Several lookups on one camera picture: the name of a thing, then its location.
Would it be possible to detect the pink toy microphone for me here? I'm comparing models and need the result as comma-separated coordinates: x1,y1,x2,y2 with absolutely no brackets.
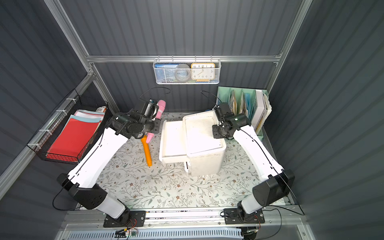
146,100,166,144

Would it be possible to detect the white plastic drawer cabinet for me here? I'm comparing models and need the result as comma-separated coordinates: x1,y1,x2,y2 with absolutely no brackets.
183,110,227,177

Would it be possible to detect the yellow alarm clock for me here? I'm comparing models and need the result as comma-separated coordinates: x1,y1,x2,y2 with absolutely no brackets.
191,63,216,82

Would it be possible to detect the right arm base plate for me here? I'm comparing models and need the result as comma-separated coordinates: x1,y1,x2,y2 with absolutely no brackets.
220,208,265,225

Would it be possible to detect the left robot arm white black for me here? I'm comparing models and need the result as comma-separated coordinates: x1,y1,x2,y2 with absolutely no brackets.
58,99,166,225

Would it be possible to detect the white pulled out drawer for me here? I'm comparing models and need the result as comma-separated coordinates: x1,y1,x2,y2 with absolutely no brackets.
159,121,189,165

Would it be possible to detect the grey tape roll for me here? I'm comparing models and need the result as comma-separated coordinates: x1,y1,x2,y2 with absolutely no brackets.
174,64,191,83

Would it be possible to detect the black wire side basket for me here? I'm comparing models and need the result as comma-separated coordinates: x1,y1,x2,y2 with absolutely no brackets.
27,91,111,165

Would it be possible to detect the mint green file organizer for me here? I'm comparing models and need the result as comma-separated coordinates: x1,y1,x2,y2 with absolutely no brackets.
217,87,264,140

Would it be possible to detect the red paper folder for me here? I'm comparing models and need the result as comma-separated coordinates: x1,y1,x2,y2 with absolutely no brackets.
48,115,102,157

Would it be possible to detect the white vented cable duct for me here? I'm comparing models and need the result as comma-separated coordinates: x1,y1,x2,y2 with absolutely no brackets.
66,228,244,240

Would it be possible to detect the white wire wall basket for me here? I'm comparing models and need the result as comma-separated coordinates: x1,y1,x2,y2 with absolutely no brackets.
153,58,222,85

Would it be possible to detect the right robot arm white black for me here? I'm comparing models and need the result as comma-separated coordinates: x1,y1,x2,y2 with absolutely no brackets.
212,104,295,218

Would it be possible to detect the blue box in basket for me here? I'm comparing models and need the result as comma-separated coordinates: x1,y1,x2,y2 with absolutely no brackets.
153,63,179,84

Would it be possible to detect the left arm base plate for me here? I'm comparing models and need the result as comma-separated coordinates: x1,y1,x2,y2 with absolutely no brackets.
103,209,147,228

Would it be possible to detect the orange toy microphone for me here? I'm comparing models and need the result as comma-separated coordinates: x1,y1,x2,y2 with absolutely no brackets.
141,135,153,167

